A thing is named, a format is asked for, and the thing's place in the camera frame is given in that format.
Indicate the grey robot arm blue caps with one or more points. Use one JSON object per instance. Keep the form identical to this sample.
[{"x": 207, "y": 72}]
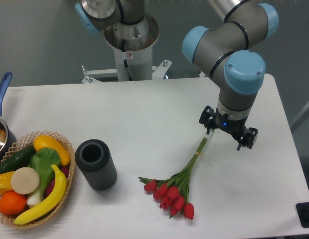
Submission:
[{"x": 222, "y": 55}]

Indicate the red vegetable in basket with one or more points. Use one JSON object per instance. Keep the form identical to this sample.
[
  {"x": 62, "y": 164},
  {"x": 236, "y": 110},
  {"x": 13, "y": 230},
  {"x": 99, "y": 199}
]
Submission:
[{"x": 49, "y": 188}]

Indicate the red tulip bouquet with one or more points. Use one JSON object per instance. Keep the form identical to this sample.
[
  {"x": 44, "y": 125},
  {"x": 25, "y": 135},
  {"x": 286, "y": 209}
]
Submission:
[{"x": 173, "y": 193}]

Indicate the yellow banana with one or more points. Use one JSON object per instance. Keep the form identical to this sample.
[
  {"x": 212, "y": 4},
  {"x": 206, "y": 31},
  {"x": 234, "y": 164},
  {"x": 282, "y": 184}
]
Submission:
[{"x": 49, "y": 203}]

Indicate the green cucumber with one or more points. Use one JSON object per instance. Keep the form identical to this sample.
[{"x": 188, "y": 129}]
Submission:
[{"x": 18, "y": 160}]

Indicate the orange fruit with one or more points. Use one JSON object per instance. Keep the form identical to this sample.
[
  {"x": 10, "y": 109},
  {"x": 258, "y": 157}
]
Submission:
[{"x": 12, "y": 203}]

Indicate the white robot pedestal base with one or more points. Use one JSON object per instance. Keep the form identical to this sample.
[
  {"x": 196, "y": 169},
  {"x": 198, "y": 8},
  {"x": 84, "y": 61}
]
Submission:
[{"x": 133, "y": 51}]

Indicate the beige round disc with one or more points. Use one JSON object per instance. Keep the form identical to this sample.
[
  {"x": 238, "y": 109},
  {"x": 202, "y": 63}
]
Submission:
[{"x": 25, "y": 180}]

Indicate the woven wicker basket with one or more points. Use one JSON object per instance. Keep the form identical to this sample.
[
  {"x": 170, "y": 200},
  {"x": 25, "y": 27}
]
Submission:
[{"x": 19, "y": 145}]

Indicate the yellow bell pepper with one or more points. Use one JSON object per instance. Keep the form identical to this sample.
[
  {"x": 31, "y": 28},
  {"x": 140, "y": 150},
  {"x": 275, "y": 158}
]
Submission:
[{"x": 5, "y": 184}]

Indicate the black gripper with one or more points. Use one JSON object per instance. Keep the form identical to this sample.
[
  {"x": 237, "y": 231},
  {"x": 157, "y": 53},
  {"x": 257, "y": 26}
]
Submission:
[{"x": 214, "y": 120}]

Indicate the white frame at right edge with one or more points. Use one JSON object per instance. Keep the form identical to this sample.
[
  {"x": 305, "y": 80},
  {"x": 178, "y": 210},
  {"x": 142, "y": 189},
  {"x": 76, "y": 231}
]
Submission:
[{"x": 300, "y": 118}]

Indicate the black device at table edge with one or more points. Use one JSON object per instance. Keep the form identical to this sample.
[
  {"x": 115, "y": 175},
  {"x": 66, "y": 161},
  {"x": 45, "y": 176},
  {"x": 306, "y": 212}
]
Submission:
[{"x": 303, "y": 213}]

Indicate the green bok choy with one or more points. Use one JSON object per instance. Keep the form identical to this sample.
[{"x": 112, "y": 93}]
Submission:
[{"x": 41, "y": 162}]

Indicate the blue handled saucepan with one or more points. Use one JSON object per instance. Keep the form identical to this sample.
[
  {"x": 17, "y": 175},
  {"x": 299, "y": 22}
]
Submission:
[{"x": 7, "y": 138}]

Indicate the dark grey ribbed vase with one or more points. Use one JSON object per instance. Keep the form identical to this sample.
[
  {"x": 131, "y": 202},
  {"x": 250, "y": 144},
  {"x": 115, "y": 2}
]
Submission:
[{"x": 94, "y": 160}]

